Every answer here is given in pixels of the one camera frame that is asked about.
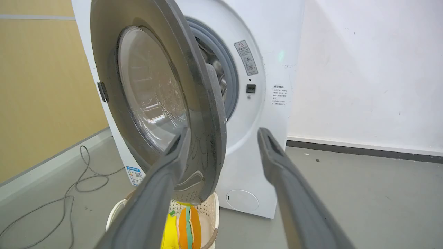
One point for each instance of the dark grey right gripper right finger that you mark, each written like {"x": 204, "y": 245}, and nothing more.
{"x": 297, "y": 204}

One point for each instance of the yellow orange striped cloth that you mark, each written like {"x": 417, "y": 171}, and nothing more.
{"x": 170, "y": 231}

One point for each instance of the white perforated laundry basket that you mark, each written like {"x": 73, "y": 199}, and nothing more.
{"x": 211, "y": 218}

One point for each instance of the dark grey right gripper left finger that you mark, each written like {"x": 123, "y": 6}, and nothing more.
{"x": 148, "y": 207}

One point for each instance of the orange hamburger plush toy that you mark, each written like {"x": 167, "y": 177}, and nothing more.
{"x": 189, "y": 230}

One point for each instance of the grey round washing machine door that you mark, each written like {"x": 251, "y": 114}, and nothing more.
{"x": 152, "y": 86}

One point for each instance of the white front-load washing machine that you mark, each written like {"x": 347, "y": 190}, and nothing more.
{"x": 259, "y": 103}

